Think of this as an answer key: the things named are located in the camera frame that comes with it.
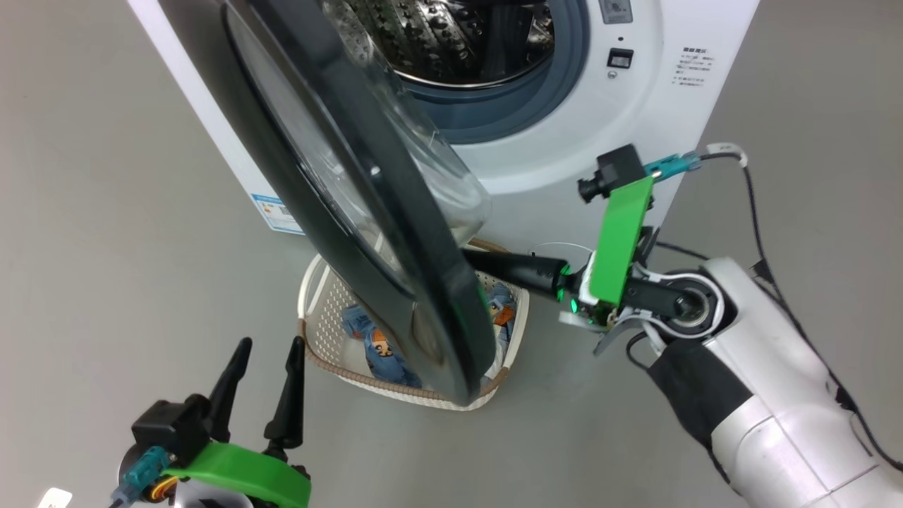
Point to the white front-load washing machine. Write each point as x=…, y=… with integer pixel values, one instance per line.
x=607, y=120

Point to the black printed text label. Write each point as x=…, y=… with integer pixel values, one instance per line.
x=691, y=67

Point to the black round glass washer door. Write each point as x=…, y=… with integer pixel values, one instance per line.
x=416, y=233

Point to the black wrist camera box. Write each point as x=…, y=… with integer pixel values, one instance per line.
x=169, y=427
x=614, y=169

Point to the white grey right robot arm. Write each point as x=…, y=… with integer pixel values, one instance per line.
x=769, y=381

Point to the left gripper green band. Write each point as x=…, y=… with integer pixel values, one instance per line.
x=247, y=473

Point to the blue cartoon print garment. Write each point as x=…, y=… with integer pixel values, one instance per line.
x=384, y=353

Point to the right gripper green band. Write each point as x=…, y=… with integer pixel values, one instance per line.
x=621, y=247

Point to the blue white energy label sticker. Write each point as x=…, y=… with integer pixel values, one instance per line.
x=279, y=215

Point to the black door latch socket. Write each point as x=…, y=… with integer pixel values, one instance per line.
x=620, y=58

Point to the grey rubber door gasket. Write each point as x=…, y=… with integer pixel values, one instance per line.
x=522, y=106

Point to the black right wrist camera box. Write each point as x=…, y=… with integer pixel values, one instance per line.
x=614, y=169

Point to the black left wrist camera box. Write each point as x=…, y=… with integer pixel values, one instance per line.
x=169, y=427

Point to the grey warning label sticker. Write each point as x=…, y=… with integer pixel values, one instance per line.
x=615, y=10

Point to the cream perforated laundry basket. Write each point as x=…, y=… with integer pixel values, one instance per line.
x=324, y=331

